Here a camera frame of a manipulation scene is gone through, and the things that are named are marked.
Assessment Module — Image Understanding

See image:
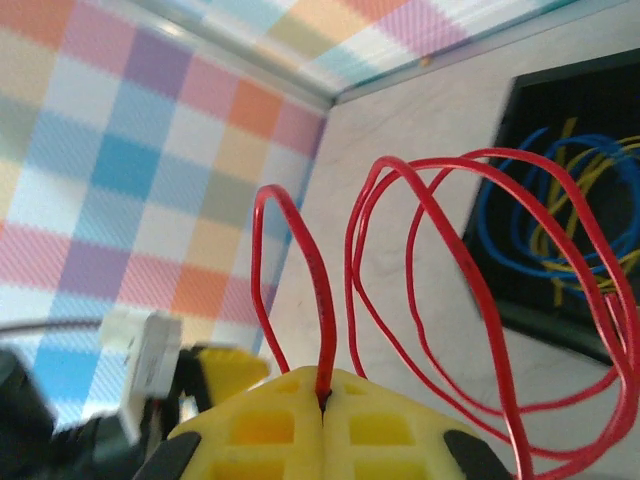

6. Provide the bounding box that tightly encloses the red cable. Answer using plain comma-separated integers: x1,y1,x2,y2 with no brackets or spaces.
251,148,640,480

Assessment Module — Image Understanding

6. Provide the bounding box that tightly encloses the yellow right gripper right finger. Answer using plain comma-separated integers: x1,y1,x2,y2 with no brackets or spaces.
322,368,512,480

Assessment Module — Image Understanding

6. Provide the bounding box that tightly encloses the yellow cable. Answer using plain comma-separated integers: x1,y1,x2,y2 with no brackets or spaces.
529,117,640,306

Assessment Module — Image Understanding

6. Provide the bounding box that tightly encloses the aluminium frame post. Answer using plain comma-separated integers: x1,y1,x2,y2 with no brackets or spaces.
147,7,337,107

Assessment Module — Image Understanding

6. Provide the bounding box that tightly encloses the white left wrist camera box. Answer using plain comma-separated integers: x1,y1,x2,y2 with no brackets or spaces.
102,309,184,444

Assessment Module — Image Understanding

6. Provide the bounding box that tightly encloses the aluminium side rail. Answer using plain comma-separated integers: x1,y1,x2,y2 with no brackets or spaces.
333,0,571,105

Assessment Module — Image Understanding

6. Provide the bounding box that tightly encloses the black plastic tray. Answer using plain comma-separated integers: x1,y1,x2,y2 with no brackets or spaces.
462,49,640,369

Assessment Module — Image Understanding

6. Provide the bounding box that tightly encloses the blue cable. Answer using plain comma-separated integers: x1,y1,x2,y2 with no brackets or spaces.
474,127,640,279

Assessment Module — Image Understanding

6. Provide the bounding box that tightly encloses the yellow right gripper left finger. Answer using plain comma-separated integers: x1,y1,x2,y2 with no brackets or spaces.
132,366,325,480

